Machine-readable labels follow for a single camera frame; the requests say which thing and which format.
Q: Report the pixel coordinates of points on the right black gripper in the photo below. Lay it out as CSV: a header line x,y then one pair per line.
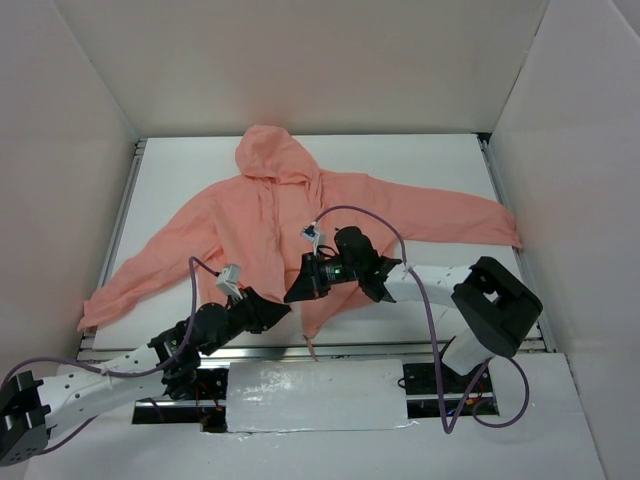
x,y
308,275

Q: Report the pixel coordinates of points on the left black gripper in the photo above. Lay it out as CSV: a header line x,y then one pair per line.
x,y
251,310

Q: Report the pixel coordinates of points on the salmon pink hooded jacket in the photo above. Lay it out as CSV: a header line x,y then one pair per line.
x,y
245,200

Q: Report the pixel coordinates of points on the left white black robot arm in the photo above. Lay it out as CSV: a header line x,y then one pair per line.
x,y
36,410

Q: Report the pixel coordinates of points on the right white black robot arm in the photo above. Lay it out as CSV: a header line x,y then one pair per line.
x,y
499,310

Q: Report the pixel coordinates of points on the white foil covered panel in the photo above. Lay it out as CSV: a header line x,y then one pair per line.
x,y
284,397

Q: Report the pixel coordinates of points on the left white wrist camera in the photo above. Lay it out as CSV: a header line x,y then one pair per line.
x,y
228,282

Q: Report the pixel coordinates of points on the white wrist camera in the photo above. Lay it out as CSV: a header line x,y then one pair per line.
x,y
228,282
315,236

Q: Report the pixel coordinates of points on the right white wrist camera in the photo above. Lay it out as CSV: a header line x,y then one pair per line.
x,y
315,236

